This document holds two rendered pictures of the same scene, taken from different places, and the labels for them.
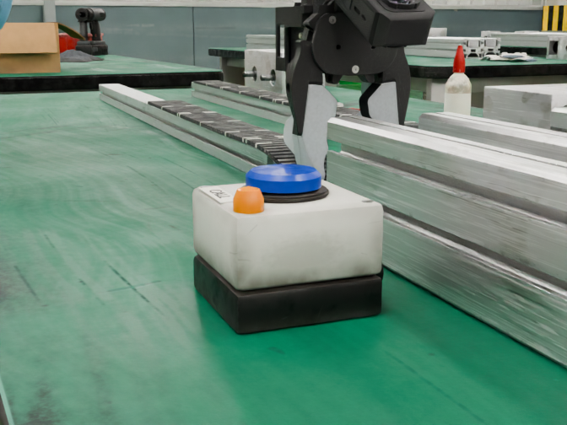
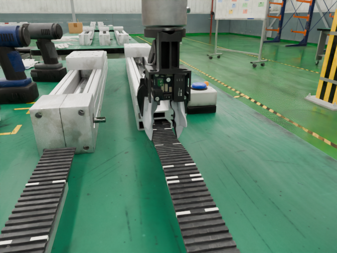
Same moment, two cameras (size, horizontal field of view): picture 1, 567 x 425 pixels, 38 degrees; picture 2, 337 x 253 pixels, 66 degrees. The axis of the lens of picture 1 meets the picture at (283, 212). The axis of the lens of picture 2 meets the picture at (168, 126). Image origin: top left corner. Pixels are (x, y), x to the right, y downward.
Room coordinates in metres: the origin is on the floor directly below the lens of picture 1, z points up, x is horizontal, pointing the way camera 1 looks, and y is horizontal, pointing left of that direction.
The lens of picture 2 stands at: (1.13, 0.05, 1.02)
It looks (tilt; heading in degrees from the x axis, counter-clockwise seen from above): 23 degrees down; 191
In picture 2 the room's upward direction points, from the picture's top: straight up
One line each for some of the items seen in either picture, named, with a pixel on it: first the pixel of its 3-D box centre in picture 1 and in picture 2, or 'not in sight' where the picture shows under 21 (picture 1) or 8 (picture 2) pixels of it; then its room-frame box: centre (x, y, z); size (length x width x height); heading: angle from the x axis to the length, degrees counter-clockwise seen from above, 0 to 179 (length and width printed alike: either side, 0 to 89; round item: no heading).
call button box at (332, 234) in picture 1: (298, 244); (195, 98); (0.43, -0.01, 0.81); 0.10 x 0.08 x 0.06; 112
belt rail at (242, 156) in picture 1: (166, 115); not in sight; (1.22, 0.17, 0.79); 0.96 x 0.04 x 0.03; 22
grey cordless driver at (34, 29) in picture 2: not in sight; (38, 52); (0.19, -0.66, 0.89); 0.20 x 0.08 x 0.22; 98
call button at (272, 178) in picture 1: (283, 186); (198, 87); (0.43, 0.00, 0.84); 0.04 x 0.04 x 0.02
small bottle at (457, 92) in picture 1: (458, 87); not in sight; (1.19, -0.25, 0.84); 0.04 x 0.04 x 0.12
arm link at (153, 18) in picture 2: not in sight; (166, 15); (0.67, -0.04, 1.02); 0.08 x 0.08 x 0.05
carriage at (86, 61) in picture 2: not in sight; (87, 63); (0.28, -0.40, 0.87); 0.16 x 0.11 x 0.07; 22
